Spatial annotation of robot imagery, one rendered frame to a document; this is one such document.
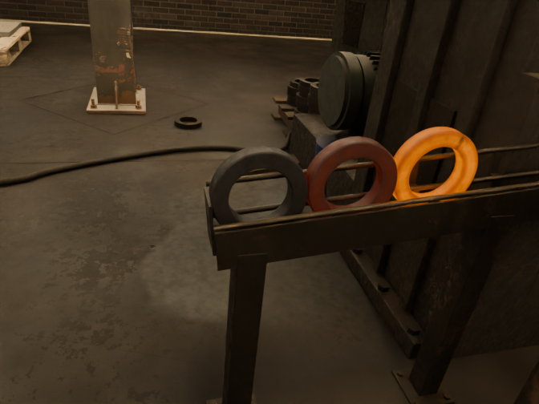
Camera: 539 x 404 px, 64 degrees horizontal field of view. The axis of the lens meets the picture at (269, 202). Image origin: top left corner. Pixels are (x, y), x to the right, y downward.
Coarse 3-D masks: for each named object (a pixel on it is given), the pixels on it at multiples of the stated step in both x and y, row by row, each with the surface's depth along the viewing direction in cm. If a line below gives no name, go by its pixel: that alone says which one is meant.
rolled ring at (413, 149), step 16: (432, 128) 85; (448, 128) 85; (416, 144) 83; (432, 144) 83; (448, 144) 84; (464, 144) 85; (400, 160) 84; (416, 160) 85; (464, 160) 87; (400, 176) 86; (464, 176) 89; (400, 192) 88; (432, 192) 93; (448, 192) 91
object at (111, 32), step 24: (96, 0) 274; (120, 0) 277; (96, 24) 281; (120, 24) 283; (96, 48) 288; (120, 48) 291; (96, 72) 295; (120, 72) 299; (96, 96) 321; (120, 96) 307; (144, 96) 332
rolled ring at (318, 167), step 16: (336, 144) 79; (352, 144) 78; (368, 144) 79; (320, 160) 79; (336, 160) 79; (384, 160) 82; (320, 176) 80; (384, 176) 83; (320, 192) 82; (368, 192) 88; (384, 192) 85; (320, 208) 84; (336, 208) 86
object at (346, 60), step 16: (336, 64) 207; (352, 64) 200; (368, 64) 204; (320, 80) 227; (336, 80) 208; (352, 80) 198; (368, 80) 201; (320, 96) 228; (336, 96) 209; (352, 96) 199; (368, 96) 202; (320, 112) 229; (336, 112) 209; (352, 112) 204; (304, 128) 241; (320, 128) 238; (336, 128) 215; (352, 128) 231; (304, 144) 242; (304, 160) 243; (352, 160) 203; (336, 176) 202; (352, 176) 188; (336, 192) 202
